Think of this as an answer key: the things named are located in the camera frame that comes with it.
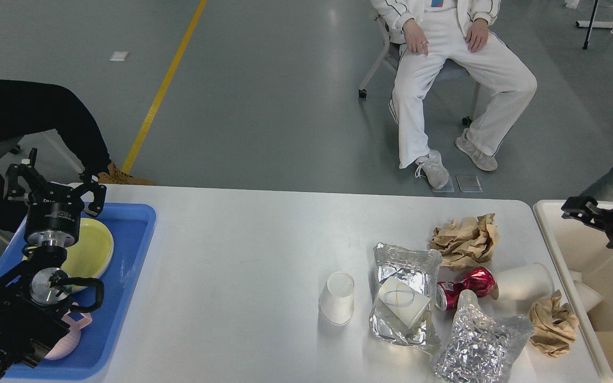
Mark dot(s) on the beige plastic bin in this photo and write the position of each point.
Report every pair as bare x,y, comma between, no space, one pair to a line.
585,265

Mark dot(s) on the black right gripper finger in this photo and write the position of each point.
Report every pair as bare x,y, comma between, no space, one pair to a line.
585,209

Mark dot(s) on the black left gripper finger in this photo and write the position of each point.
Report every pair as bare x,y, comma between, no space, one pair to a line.
24,183
90,185

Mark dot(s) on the small crumpled brown paper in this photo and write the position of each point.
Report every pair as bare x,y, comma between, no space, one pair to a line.
554,326

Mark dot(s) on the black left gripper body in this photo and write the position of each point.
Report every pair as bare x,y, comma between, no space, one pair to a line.
53,223

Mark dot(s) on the crushed red soda can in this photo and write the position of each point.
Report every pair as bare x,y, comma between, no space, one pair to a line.
479,280

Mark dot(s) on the yellow round plastic plate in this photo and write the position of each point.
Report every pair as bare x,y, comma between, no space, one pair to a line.
40,287

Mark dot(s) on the white paper cup lying sideways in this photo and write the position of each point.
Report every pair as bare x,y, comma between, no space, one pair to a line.
523,283

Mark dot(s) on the clear floor plate right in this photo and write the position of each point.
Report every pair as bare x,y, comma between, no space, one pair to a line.
469,183

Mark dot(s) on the white paper cup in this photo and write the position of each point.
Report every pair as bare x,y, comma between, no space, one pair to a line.
336,301

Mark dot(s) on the crumpled silver foil bag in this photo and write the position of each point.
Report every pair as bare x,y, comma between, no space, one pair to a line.
481,348

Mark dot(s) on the person in black trousers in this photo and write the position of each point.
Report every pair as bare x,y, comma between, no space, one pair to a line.
32,107

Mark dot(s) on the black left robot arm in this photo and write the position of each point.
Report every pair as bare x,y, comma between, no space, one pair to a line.
28,330

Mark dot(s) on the pink ribbed mug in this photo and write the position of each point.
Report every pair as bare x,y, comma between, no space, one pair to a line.
68,344

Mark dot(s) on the clear floor plate left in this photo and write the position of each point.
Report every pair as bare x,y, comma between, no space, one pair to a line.
447,188

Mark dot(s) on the white wheeled chair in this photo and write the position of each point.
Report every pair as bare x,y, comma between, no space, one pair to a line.
390,57

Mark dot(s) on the silver foil pouch with paper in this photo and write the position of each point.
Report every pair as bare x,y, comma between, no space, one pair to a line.
405,296

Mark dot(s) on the clear floor plate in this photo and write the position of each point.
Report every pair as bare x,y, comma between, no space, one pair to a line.
469,183
447,188

